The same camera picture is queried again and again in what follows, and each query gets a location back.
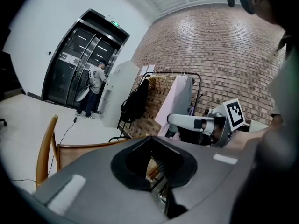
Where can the wooden shelf table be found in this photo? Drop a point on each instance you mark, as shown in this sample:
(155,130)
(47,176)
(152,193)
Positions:
(46,143)

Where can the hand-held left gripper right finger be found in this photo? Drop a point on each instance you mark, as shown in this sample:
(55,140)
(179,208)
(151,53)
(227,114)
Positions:
(205,171)

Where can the person's grey shirt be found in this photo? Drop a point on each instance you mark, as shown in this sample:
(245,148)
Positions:
(287,78)

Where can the grey garment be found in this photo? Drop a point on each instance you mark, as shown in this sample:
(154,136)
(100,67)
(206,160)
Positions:
(188,90)

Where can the person's right forearm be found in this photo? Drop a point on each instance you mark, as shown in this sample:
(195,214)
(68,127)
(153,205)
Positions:
(247,136)

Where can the white wall papers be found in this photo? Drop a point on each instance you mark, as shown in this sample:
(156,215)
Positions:
(147,69)

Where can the green exit sign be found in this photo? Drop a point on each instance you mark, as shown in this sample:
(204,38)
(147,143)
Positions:
(115,23)

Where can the pink garment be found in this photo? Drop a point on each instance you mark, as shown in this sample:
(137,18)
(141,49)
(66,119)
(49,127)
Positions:
(171,106)

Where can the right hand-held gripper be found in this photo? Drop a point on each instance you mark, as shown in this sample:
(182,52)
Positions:
(234,113)

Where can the white cabinet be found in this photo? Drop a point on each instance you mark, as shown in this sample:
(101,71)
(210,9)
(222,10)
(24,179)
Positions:
(119,90)

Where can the black glass door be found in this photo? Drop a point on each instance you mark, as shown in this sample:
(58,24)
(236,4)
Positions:
(81,62)

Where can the person's head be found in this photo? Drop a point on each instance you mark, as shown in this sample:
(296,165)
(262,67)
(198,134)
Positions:
(264,1)

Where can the black jacket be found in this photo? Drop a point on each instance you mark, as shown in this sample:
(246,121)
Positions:
(136,101)

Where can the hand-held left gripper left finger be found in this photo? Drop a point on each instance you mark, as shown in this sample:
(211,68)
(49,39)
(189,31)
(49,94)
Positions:
(93,183)

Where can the black clothes rack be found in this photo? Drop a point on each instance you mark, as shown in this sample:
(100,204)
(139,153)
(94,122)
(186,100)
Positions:
(199,85)

